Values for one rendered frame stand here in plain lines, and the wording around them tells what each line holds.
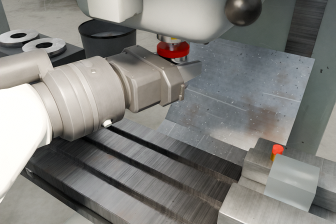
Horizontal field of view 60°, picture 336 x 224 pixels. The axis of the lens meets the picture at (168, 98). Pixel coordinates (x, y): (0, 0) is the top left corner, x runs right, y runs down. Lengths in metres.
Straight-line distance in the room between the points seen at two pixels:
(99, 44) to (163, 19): 2.02
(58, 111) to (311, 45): 0.58
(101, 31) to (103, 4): 2.44
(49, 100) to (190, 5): 0.17
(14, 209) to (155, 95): 1.66
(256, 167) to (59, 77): 0.33
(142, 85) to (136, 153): 0.32
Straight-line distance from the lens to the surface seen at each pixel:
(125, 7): 0.29
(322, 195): 0.51
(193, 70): 0.42
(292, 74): 0.76
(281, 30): 0.75
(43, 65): 0.35
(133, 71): 0.37
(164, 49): 0.41
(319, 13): 0.72
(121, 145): 0.68
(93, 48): 2.37
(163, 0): 0.30
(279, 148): 0.50
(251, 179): 0.52
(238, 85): 0.78
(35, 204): 1.94
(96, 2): 0.30
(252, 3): 0.25
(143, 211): 0.56
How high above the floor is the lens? 1.43
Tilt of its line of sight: 33 degrees down
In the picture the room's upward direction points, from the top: straight up
